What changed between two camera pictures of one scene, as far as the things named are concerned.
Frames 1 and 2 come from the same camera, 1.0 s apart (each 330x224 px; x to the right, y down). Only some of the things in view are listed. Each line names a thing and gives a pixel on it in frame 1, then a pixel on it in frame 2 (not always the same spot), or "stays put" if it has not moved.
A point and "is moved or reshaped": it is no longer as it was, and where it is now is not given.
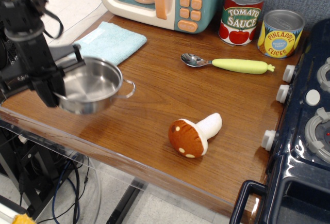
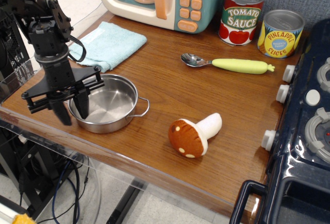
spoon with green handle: [229, 65] stays put
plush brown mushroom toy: [190, 139] stays put
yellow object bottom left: [22, 219] stays put
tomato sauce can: [242, 8] stays put
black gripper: [39, 64] -> [61, 84]
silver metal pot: [91, 88] is moved or reshaped
